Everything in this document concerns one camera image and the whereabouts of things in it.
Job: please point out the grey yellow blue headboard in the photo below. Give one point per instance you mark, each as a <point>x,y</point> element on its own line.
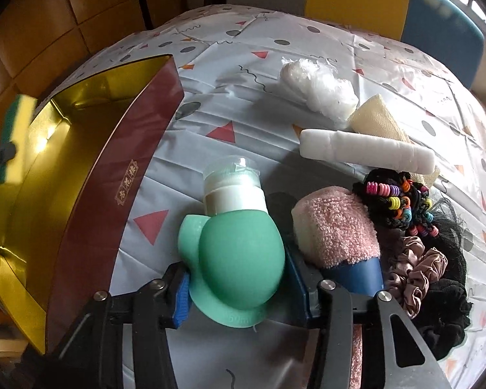
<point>437,27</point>

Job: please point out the gold and maroon box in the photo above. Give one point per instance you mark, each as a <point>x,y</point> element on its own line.
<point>61,227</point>

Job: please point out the green and yellow sponge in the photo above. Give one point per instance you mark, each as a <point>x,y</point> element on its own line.
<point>14,139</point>

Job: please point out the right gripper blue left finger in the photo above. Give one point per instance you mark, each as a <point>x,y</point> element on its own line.
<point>181,299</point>

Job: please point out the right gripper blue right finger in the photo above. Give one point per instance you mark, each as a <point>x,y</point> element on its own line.
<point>298,291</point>

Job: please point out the pink satin scrunchie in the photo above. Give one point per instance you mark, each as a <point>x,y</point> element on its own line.
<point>412,272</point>

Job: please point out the patterned white tablecloth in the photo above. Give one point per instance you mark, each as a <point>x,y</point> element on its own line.
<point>252,81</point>

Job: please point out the clear plastic bag wad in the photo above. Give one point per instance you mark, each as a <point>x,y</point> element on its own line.
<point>317,85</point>

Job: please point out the pink towel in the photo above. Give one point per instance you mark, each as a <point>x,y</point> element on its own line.
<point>334,232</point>

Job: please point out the black wig with beads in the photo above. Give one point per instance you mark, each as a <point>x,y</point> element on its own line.
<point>398,207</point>

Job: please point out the beige cloth pouch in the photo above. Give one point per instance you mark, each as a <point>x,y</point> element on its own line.
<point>373,118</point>

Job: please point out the white foam roll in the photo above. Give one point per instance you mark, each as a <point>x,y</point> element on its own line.
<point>367,150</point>

